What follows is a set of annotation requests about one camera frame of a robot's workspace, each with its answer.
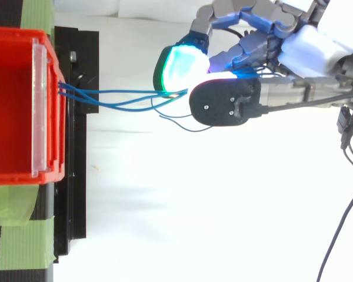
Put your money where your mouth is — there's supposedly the thin black cable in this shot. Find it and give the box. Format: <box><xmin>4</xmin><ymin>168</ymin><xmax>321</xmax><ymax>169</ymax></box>
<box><xmin>315</xmin><ymin>106</ymin><xmax>353</xmax><ymax>282</ymax></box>

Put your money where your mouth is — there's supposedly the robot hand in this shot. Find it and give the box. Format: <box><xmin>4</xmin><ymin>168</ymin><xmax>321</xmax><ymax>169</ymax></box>
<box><xmin>152</xmin><ymin>0</ymin><xmax>353</xmax><ymax>127</ymax></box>

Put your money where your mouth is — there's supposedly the blue cable bundle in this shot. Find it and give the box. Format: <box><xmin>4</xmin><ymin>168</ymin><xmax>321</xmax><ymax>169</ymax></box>
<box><xmin>57</xmin><ymin>66</ymin><xmax>286</xmax><ymax>133</ymax></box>

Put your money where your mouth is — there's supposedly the red bin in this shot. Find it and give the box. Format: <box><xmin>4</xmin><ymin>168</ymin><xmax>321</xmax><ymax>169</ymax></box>
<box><xmin>0</xmin><ymin>26</ymin><xmax>67</xmax><ymax>186</ymax></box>

